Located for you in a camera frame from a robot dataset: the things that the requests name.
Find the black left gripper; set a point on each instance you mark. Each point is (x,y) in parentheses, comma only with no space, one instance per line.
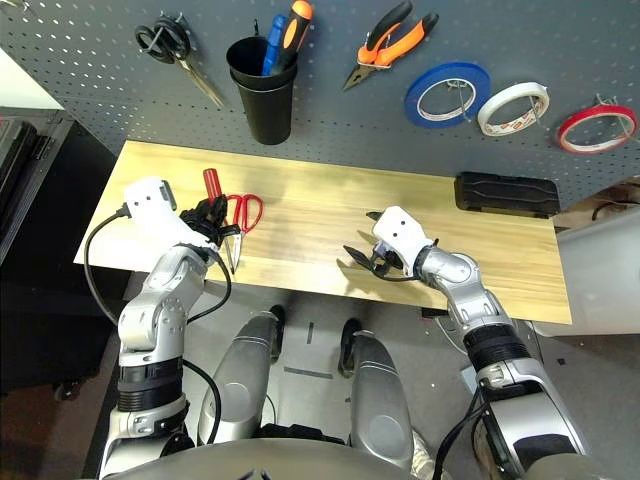
(202,225)

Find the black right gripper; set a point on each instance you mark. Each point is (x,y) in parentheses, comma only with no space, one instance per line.
(387,260)

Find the orange black needle-nose pliers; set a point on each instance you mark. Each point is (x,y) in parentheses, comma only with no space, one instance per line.
(395,50)

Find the red tape roll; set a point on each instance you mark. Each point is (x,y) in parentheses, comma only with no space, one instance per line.
(562,135)

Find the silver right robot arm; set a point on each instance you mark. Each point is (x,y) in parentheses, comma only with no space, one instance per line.
(475,300)

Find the dark grey metal pegboard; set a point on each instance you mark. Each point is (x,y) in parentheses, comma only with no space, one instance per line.
(100,75)

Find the black right robot foot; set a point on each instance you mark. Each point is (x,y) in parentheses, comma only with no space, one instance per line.
(349,345)

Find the black robot foot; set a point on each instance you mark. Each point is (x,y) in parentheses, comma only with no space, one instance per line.
(276,335)
(349,345)

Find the black plastic tool cup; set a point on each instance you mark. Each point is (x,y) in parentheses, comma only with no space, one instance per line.
(267,115)

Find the black left robot foot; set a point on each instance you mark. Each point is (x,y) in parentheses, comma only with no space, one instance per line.
(276,335)

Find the black plastic tool case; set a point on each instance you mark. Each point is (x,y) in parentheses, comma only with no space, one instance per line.
(505,195)

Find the silver right robot leg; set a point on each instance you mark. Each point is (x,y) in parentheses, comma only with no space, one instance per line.
(380,400)

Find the silver robot leg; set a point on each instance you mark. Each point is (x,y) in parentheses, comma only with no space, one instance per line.
(235,390)
(380,400)

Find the silver left robot leg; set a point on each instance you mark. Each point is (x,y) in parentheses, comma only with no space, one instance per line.
(235,390)

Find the white tape roll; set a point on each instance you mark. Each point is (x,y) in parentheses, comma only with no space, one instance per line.
(505,127)

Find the blue tape roll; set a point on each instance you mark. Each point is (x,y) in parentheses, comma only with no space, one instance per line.
(450,67)

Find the silver double peg hook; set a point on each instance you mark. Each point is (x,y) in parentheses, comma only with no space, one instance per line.
(175,20)

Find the white sneaker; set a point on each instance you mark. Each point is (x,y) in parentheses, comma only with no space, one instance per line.
(422,455)

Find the brown wooden board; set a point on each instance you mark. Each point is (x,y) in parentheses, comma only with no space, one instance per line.
(600,200)

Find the grey robot torso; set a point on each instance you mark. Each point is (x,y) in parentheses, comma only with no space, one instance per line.
(250,462)

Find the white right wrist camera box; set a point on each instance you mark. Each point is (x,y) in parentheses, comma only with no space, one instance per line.
(400,230)

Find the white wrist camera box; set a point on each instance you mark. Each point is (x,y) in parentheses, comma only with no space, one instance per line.
(400,230)
(150,210)

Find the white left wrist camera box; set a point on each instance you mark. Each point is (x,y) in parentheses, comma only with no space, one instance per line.
(150,210)

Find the black table support bracket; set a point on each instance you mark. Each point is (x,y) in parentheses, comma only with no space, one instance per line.
(435,313)

